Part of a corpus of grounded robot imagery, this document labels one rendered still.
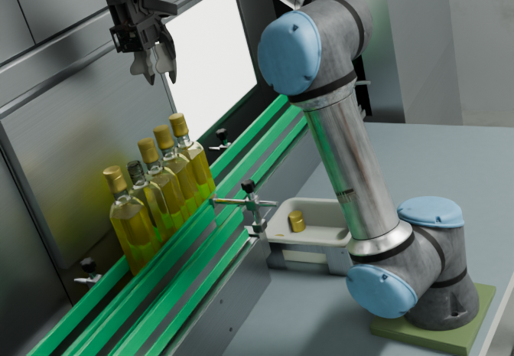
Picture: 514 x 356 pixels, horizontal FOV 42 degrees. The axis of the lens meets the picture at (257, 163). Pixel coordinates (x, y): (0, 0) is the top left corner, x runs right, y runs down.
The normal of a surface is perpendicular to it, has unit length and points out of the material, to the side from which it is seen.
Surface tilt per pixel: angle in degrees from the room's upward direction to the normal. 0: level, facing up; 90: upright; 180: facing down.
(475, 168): 0
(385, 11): 90
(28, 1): 90
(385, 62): 90
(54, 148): 90
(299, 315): 0
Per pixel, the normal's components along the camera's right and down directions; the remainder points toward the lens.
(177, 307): 0.87, 0.02
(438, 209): -0.11, -0.94
